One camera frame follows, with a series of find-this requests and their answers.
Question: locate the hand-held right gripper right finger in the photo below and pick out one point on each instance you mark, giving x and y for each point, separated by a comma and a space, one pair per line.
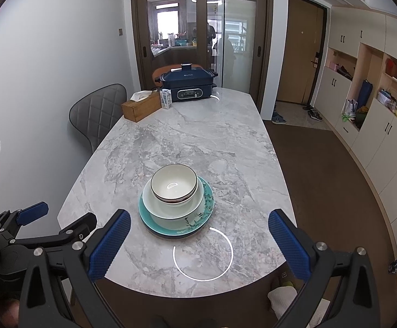
289, 246

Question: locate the large white bowl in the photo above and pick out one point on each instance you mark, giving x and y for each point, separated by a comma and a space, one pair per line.
171, 213

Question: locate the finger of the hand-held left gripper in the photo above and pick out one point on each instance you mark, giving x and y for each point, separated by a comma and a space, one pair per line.
32, 210
78, 223

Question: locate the white wall cabinet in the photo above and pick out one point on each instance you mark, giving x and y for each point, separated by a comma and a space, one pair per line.
379, 150

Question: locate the blue grey shoe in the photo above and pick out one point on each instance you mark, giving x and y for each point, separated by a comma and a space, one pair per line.
279, 118

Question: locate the brown entrance door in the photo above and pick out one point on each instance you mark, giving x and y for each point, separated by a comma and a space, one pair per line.
299, 41

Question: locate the orange chair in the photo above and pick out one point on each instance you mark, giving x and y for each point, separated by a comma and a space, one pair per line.
160, 70

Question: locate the teal floral plate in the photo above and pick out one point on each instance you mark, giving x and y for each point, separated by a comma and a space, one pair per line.
209, 198

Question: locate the floral cream bowl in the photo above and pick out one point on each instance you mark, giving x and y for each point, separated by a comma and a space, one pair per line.
174, 181

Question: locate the blue electric cooker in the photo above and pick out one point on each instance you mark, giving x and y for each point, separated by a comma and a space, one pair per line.
188, 78

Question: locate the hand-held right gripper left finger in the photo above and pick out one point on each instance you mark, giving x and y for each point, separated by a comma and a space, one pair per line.
111, 246

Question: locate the grey quilted chair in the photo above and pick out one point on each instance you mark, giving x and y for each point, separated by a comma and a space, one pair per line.
96, 112

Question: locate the grey rimmed plate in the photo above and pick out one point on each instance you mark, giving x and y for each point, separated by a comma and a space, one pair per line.
171, 236

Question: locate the blue folded item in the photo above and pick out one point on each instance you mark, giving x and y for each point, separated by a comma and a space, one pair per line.
364, 94

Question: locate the small milk carton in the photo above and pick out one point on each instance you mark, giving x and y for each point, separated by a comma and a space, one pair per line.
166, 99

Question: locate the red bag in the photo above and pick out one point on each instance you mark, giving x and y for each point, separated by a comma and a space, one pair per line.
392, 67

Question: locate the white shopping bag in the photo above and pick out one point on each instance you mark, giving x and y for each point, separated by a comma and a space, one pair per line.
350, 107

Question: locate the white refrigerator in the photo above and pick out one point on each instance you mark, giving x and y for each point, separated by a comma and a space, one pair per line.
237, 30

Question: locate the white tissue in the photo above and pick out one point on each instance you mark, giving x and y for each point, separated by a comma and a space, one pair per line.
142, 96

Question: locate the pink box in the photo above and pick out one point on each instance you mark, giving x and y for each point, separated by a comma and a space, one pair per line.
334, 66

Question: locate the glass sliding door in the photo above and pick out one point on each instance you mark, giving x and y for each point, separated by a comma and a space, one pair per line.
140, 13
263, 24

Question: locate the white cloth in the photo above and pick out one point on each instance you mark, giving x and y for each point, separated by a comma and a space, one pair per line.
287, 304

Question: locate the wooden tissue box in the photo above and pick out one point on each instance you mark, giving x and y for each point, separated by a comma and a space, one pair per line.
140, 109

